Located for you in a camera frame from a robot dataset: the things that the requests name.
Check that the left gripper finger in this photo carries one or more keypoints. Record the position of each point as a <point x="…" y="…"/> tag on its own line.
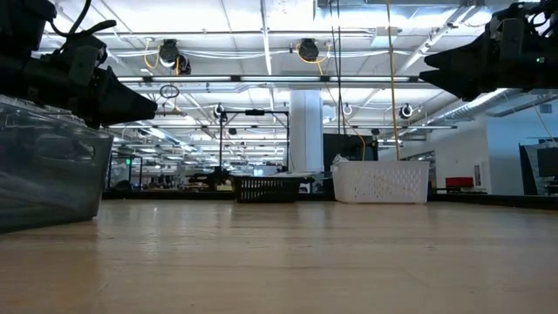
<point x="124" y="102"/>

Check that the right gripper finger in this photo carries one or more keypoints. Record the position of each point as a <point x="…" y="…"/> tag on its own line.
<point x="457" y="83"/>
<point x="457" y="54"/>

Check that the grey plastic bin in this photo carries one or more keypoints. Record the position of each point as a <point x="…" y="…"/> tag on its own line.
<point x="48" y="170"/>

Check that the red box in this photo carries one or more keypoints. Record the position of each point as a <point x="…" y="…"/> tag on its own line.
<point x="459" y="182"/>

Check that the dark background monitor stand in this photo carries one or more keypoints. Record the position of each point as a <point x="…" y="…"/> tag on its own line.
<point x="547" y="163"/>

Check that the white plastic basket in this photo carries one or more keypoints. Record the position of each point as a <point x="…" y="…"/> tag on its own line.
<point x="383" y="181"/>

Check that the black background cabinet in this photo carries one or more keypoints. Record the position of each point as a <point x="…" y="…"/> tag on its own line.
<point x="349" y="150"/>

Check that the long ceiling light strip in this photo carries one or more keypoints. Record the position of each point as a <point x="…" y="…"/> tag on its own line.
<point x="279" y="79"/>

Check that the white building column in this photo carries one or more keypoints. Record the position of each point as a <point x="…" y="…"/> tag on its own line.
<point x="305" y="131"/>

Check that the black plastic basket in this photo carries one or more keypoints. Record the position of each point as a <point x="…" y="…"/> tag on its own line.
<point x="266" y="188"/>

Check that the silver ventilation duct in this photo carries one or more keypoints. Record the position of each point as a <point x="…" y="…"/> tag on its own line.
<point x="479" y="102"/>

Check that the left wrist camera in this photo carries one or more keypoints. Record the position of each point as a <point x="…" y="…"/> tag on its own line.
<point x="85" y="48"/>

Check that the black background gantry frame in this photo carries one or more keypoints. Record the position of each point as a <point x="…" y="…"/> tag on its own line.
<point x="255" y="112"/>

